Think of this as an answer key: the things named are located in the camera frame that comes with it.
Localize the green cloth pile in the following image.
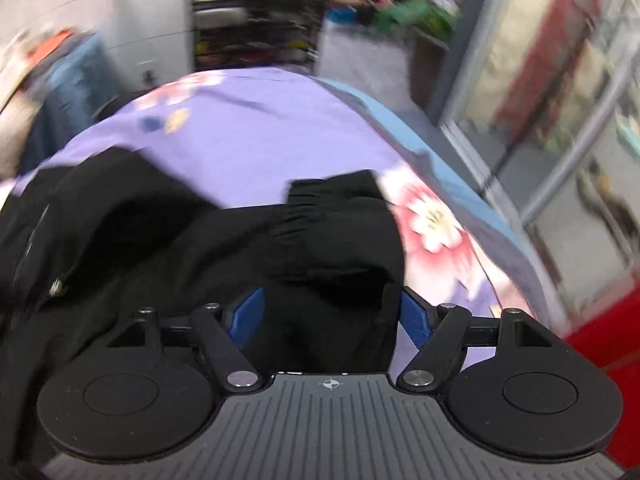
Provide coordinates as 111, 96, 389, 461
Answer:
374, 0, 458, 38

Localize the pile of jackets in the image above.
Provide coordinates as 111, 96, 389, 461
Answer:
22, 34, 123, 161

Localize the purple floral bed sheet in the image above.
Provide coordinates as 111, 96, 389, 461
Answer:
10, 67, 556, 376

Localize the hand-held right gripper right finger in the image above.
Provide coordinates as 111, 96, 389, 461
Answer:
395, 286, 566, 394

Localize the dark cabinet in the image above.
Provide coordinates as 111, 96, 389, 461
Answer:
409, 26, 452, 113

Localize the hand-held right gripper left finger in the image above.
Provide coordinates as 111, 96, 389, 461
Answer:
107, 287, 266, 394

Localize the glass door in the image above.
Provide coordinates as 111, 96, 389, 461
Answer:
435, 0, 640, 321

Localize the black garment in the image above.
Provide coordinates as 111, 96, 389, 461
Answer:
0, 148, 407, 441

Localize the black shelf rack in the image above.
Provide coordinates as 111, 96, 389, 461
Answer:
192, 0, 329, 74

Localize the orange cloth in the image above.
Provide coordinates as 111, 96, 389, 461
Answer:
30, 30, 76, 61

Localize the red panel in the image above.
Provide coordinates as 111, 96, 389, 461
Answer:
562, 302, 640, 463

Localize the beige puffer jacket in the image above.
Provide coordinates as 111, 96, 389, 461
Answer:
0, 80, 48, 178

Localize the blue mattress cover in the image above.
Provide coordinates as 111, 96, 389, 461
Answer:
320, 77, 551, 286

